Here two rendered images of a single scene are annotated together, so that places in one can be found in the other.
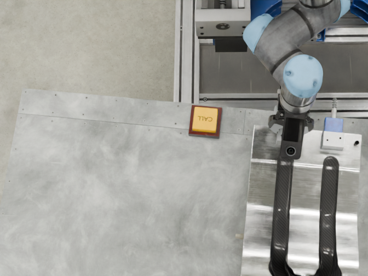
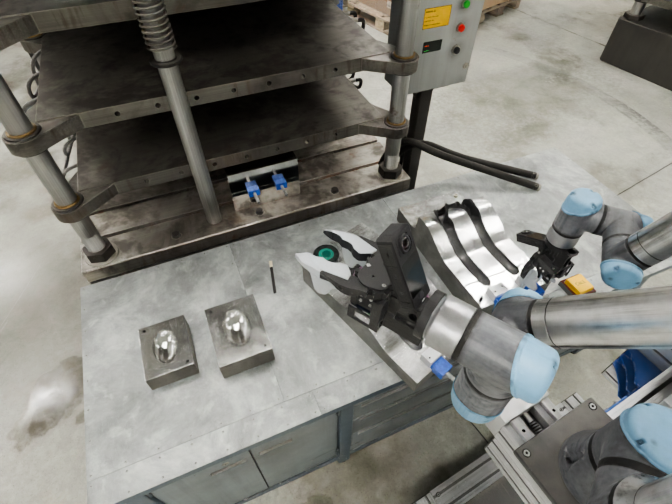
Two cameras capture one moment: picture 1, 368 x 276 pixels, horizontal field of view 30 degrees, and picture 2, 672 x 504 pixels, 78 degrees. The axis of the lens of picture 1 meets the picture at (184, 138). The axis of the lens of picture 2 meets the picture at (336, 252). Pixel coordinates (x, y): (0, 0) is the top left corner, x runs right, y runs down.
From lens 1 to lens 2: 1.46 m
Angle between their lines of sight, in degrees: 54
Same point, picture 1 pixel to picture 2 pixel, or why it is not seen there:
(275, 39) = (625, 213)
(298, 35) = (615, 226)
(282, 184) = (501, 258)
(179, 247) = (517, 222)
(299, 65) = (593, 196)
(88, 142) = not seen: hidden behind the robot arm
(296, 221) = (476, 241)
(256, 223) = (496, 228)
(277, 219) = (486, 238)
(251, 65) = not seen: hidden behind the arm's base
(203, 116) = (582, 283)
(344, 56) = not seen: outside the picture
